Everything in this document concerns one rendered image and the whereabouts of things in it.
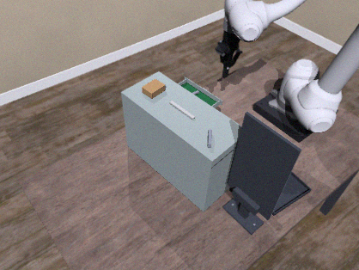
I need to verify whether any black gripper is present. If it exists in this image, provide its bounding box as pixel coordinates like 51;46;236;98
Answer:
220;31;242;78

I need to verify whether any small brown cardboard box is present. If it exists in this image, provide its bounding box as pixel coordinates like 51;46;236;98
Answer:
142;79;165;99

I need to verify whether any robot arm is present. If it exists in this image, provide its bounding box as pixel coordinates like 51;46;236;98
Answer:
223;0;359;132

